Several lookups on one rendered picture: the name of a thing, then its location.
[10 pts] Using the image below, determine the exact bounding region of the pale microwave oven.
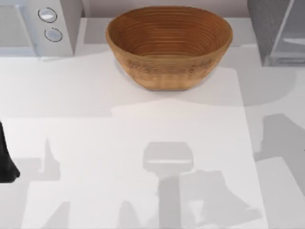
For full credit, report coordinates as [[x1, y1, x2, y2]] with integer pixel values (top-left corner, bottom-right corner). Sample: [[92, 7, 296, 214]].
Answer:
[[0, 0, 86, 58]]

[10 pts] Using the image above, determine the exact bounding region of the round microwave knob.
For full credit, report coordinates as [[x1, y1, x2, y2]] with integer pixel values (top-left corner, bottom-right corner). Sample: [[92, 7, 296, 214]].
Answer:
[[43, 27, 63, 42], [37, 7, 58, 23]]

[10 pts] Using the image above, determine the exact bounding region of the brown woven basket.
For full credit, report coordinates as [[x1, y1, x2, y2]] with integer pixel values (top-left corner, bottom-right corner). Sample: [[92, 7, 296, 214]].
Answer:
[[106, 6, 233, 92]]

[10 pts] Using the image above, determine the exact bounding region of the grey cabinet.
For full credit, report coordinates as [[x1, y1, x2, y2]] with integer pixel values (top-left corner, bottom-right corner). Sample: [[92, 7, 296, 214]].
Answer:
[[246, 0, 305, 67]]

